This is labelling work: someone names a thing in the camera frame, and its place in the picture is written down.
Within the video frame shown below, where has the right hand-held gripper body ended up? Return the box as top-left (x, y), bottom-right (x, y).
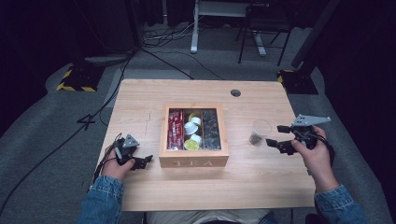
top-left (290, 113), bottom-right (332, 150)

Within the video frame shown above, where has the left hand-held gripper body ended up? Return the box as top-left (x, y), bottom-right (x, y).
top-left (113, 133), bottom-right (141, 166)

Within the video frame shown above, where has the clear plastic cup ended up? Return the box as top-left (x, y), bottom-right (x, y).
top-left (248, 119), bottom-right (274, 147)

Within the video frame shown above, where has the dark tea bag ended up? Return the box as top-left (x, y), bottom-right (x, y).
top-left (248, 133), bottom-right (263, 147)

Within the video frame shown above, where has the wooden tea box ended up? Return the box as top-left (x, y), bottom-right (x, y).
top-left (158, 102), bottom-right (231, 169)

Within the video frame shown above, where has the person's left hand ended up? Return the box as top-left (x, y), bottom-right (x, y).
top-left (101, 145), bottom-right (137, 182)

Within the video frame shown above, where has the person's right hand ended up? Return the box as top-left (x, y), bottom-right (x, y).
top-left (290, 125), bottom-right (336, 179)

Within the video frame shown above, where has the bunch of red stick packets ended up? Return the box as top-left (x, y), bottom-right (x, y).
top-left (167, 109), bottom-right (184, 151)

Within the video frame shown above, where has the yellow black striped stand base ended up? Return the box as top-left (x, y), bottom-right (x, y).
top-left (276, 68), bottom-right (319, 95)
top-left (55, 63), bottom-right (106, 93)

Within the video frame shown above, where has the pile of dark tea bags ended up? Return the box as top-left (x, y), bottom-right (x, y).
top-left (202, 109), bottom-right (221, 151)

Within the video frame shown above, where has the white desk leg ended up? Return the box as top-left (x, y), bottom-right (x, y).
top-left (252, 31), bottom-right (268, 57)
top-left (190, 0), bottom-right (201, 55)

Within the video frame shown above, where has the dark slanted stand pole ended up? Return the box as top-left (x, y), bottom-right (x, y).
top-left (290, 0), bottom-right (341, 70)

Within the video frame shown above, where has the black metal chair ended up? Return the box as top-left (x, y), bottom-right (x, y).
top-left (234, 2), bottom-right (294, 67)

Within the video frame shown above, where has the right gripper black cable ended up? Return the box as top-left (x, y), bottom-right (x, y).
top-left (293, 129), bottom-right (336, 167)

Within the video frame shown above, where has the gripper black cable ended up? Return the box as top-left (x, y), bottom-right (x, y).
top-left (293, 129), bottom-right (336, 167)
top-left (92, 133), bottom-right (123, 185)

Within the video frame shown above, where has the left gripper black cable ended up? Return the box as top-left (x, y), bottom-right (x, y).
top-left (92, 133), bottom-right (123, 185)

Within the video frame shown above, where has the long black floor cable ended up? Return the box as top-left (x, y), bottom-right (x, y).
top-left (0, 50), bottom-right (136, 217)

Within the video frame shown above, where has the tangle of floor cables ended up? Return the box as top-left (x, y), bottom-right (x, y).
top-left (142, 17), bottom-right (204, 49)

